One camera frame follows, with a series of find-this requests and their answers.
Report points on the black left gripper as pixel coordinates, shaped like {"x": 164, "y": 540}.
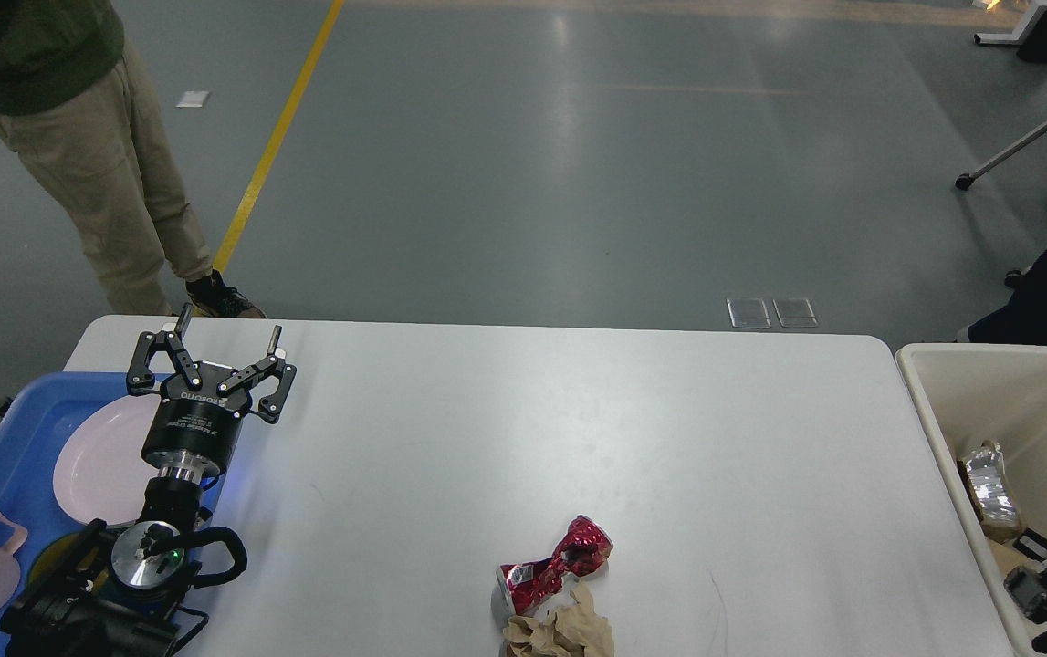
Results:
{"x": 199, "y": 424}

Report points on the brown paper bag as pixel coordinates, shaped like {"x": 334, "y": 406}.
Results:
{"x": 1016, "y": 553}

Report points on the pink plate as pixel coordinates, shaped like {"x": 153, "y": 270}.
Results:
{"x": 100, "y": 473}

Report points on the aluminium foil tray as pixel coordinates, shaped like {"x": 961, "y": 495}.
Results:
{"x": 983, "y": 473}

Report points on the dark teal mug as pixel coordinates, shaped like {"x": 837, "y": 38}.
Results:
{"x": 53, "y": 557}

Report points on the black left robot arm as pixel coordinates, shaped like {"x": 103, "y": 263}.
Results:
{"x": 117, "y": 589}

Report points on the blue plastic tray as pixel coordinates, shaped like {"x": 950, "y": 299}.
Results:
{"x": 32, "y": 435}

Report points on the beige plastic bin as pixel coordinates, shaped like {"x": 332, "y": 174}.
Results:
{"x": 966, "y": 394}

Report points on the person in khaki trousers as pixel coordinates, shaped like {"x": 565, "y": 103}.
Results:
{"x": 78, "y": 109}

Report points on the crushed red can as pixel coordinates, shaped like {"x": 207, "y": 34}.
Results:
{"x": 580, "y": 553}

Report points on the floor outlet plates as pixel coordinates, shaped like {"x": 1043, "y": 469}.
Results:
{"x": 758, "y": 313}

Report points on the crumpled brown paper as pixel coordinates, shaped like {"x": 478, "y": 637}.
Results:
{"x": 574, "y": 629}

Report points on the white desk leg far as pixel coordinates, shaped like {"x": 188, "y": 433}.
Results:
{"x": 1028, "y": 38}

